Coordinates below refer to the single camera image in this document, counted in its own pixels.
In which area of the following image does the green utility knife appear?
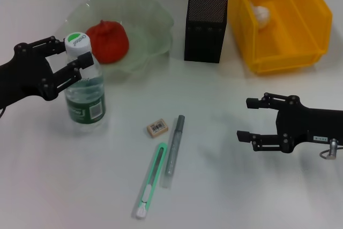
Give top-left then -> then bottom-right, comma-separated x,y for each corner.
131,143 -> 168,219

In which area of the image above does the beige eraser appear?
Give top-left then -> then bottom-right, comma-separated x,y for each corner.
146,118 -> 170,139

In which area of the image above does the black mesh pen holder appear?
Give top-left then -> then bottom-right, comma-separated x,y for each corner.
184,0 -> 228,64

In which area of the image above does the right wrist cable with plug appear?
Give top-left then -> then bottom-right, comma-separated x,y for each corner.
318,138 -> 343,160

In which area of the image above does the green glass fruit plate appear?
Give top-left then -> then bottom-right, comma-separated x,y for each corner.
65,0 -> 174,81

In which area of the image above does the clear bottle with green label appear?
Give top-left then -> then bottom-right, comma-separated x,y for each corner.
63,32 -> 107,133

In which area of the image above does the yellow plastic bin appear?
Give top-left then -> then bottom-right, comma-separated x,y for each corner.
227,0 -> 333,74

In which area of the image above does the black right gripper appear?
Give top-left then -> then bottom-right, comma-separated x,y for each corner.
236,92 -> 343,154

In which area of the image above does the gray pen in clear sleeve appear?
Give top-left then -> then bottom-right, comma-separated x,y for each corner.
160,115 -> 186,189

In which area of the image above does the white paper ball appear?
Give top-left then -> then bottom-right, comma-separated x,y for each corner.
250,1 -> 272,30

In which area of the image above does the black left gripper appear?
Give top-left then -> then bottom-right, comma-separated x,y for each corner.
0,35 -> 95,112

